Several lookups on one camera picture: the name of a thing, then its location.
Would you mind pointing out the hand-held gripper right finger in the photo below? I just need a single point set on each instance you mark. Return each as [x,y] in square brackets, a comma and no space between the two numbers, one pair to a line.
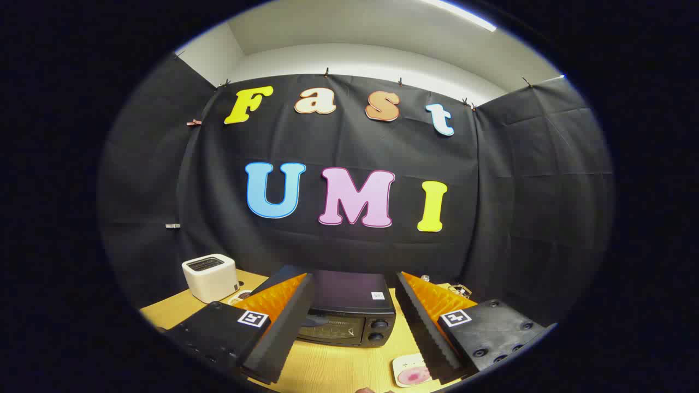
[423,333]

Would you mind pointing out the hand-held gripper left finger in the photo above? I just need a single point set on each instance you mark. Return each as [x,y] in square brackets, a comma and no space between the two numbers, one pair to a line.
[284,333]

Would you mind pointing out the small dish with brown food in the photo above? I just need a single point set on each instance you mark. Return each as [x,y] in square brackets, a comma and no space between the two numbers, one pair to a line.
[240,296]

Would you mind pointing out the pink ham slice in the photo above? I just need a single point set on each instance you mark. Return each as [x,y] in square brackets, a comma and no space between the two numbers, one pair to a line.
[412,375]

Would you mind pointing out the black toaster oven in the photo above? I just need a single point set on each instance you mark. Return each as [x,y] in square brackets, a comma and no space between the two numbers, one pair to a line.
[349,295]

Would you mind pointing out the white slot toaster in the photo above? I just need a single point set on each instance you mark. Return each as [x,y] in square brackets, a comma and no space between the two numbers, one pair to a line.
[210,278]

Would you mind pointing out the pale cherry print tray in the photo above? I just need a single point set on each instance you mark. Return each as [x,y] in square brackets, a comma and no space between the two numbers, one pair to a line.
[407,360]

